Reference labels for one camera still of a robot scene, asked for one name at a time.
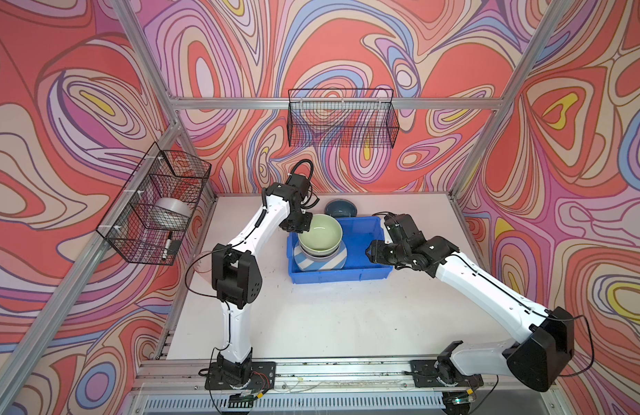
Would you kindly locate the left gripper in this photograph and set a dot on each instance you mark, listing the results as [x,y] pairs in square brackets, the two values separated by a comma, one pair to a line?
[303,227]

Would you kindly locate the black wire basket wall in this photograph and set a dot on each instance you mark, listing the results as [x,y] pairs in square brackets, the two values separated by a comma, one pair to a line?
[332,117]
[127,227]

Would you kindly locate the white tape roll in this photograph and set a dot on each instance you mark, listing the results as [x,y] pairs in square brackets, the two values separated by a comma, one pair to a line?
[170,213]

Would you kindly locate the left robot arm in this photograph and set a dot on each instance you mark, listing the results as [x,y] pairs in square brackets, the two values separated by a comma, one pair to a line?
[237,280]

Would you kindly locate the black marker pen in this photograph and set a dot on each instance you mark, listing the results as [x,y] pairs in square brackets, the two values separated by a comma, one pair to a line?
[167,244]

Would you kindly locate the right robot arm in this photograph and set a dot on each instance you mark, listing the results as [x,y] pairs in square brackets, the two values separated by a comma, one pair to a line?
[541,342]

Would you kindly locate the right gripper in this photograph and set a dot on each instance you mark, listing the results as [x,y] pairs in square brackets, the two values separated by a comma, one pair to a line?
[376,247]

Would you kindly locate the black wire basket left wall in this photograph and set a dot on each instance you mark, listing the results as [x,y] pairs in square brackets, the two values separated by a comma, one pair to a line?
[127,227]

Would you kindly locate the dark teal bowl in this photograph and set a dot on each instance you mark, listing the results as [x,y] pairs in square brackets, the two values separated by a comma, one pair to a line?
[341,208]

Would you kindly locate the light green bowl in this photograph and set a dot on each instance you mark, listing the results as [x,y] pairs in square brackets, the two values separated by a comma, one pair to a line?
[324,234]

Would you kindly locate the black wire basket back wall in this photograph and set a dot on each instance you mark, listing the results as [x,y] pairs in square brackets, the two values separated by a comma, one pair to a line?
[332,117]

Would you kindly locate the lilac grey bowl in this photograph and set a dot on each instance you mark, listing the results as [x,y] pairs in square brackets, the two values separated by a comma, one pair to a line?
[319,256]

